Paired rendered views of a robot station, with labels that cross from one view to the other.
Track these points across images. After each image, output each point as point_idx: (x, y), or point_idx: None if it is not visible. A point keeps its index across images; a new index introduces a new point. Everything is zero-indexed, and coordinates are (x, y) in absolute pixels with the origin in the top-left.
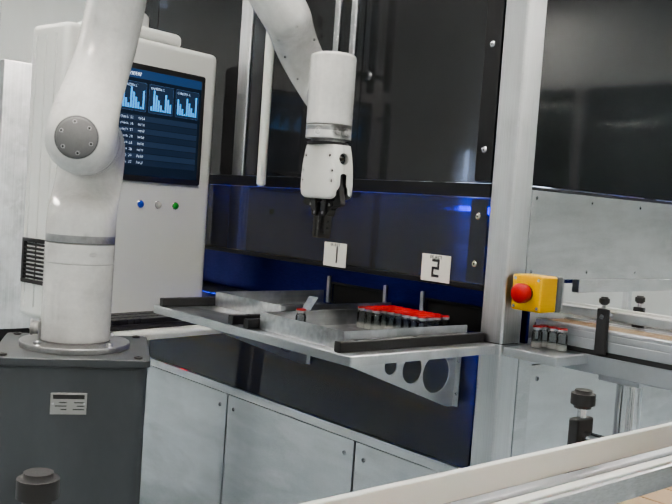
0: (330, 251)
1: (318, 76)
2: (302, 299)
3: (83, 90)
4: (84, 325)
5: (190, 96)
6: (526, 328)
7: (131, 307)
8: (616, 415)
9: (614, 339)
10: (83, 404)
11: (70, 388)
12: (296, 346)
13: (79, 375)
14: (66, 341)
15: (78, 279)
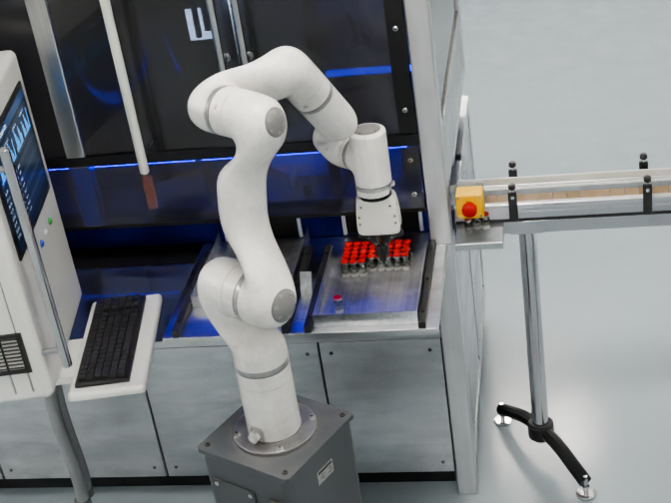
0: None
1: (371, 156)
2: (215, 251)
3: (270, 268)
4: (297, 416)
5: (22, 110)
6: (452, 219)
7: (66, 335)
8: (524, 251)
9: (522, 209)
10: (332, 465)
11: (324, 462)
12: (375, 333)
13: (326, 450)
14: (292, 433)
15: (289, 390)
